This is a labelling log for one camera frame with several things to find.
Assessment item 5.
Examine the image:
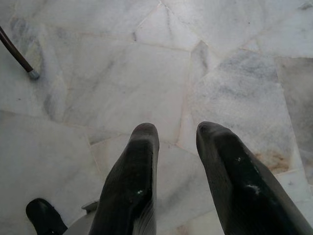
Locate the black robot foot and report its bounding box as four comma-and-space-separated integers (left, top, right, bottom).
26, 198, 68, 235

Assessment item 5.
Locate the brown leg with grey foot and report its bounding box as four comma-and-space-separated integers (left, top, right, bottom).
0, 25, 40, 79

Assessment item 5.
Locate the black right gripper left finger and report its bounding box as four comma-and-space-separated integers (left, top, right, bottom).
89, 123, 160, 235

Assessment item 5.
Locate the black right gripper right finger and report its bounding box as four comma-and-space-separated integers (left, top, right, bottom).
196, 121, 313, 235

